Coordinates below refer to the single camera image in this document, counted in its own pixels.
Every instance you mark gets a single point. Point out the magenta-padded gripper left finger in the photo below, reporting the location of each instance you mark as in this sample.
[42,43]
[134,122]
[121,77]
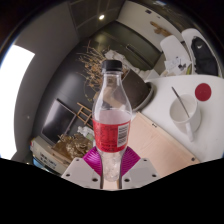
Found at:
[80,171]

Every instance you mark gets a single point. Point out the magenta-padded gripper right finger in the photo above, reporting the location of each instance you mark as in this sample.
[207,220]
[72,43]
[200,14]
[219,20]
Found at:
[140,171]

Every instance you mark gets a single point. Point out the clear red-labelled drink bottle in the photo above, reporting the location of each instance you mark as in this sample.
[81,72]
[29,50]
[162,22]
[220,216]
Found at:
[111,113]

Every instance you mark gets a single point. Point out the golden crumpled ornament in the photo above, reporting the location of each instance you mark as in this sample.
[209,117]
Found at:
[73,146]

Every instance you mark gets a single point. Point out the light wooden side table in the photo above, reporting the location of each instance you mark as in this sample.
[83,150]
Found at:
[156,146]

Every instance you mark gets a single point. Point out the white printed cardboard box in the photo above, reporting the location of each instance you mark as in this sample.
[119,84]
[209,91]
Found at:
[46,155]

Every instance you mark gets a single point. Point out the black flat screen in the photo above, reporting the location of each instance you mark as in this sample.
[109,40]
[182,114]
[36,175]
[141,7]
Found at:
[58,121]

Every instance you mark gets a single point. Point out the small wooden easel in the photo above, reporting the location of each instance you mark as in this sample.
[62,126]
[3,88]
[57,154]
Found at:
[84,114]

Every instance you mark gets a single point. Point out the white mug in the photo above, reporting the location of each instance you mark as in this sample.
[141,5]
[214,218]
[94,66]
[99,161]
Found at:
[185,115]

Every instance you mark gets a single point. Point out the metal stirring spoon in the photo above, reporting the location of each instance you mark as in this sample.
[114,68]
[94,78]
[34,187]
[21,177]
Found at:
[180,100]

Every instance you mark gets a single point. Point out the black round bin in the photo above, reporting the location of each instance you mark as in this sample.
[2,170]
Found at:
[136,88]

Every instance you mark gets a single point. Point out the flat round red coaster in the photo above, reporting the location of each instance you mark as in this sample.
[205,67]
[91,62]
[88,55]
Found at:
[203,92]

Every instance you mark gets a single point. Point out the dry branch bundle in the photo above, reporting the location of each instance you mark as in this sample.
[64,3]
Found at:
[91,68]

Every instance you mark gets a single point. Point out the white chair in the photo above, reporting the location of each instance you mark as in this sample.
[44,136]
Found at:
[171,46]
[188,35]

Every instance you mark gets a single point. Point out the black backpack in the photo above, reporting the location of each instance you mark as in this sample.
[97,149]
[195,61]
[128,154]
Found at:
[204,56]

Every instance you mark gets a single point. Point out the round ceiling light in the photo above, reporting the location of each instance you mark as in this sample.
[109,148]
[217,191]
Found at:
[101,17]

